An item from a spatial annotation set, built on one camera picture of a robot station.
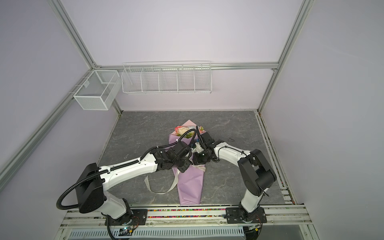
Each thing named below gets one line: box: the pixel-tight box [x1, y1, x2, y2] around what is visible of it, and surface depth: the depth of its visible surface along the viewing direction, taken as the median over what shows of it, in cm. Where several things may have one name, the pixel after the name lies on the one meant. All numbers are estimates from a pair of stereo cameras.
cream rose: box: [178, 127, 189, 135], surface depth 101 cm
